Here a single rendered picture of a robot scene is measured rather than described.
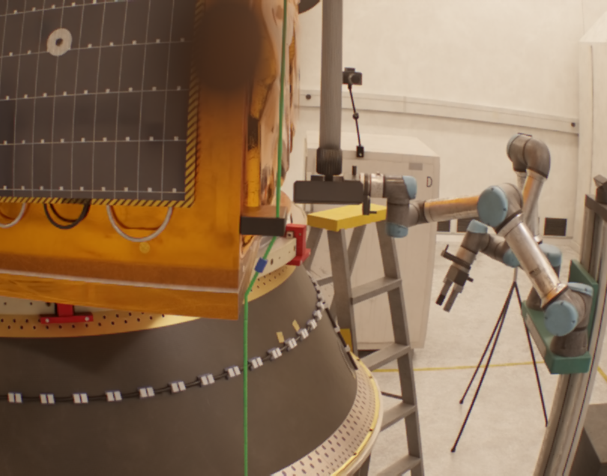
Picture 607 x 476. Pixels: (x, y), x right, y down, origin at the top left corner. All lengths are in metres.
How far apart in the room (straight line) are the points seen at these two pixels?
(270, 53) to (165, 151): 0.24
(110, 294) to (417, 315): 4.61
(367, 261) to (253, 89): 4.45
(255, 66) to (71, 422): 0.83
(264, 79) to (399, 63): 8.27
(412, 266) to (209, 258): 4.48
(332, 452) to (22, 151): 1.15
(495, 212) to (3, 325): 1.45
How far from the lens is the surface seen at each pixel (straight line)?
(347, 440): 2.13
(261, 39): 1.33
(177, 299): 1.36
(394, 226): 2.59
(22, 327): 1.68
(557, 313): 2.33
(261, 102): 1.33
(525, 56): 9.95
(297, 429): 1.97
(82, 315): 1.63
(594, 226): 2.84
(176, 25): 1.25
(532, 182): 2.82
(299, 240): 2.11
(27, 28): 1.33
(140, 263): 1.36
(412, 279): 5.78
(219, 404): 1.80
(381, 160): 5.59
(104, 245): 1.36
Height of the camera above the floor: 2.19
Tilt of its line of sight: 12 degrees down
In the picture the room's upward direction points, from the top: 2 degrees clockwise
